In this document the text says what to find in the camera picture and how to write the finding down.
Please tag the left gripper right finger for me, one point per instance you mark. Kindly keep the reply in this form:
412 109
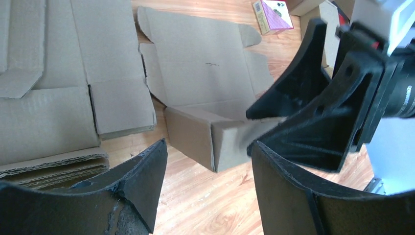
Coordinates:
294 201

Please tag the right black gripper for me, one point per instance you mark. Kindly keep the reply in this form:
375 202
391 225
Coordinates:
326 118

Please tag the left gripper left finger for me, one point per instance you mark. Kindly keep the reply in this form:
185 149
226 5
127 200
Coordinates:
120 201

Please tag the brown cardboard box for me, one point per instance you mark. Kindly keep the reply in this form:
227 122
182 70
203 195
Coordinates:
202 71

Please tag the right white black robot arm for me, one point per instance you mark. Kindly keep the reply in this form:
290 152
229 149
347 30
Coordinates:
327 117

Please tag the folded cardboard box front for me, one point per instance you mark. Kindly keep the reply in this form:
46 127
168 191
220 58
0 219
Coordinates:
325 20

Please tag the pink white printed box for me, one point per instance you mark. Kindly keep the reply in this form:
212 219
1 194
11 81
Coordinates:
272 16

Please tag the folded cardboard box upright left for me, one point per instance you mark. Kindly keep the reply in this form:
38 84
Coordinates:
301 7

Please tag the stack of flat cardboard blanks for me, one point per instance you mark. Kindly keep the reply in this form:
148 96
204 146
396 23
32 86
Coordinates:
71 75

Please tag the aluminium rail frame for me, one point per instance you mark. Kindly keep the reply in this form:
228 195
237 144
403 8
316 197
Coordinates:
376 186

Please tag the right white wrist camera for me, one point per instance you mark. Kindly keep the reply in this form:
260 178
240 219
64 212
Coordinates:
392 20

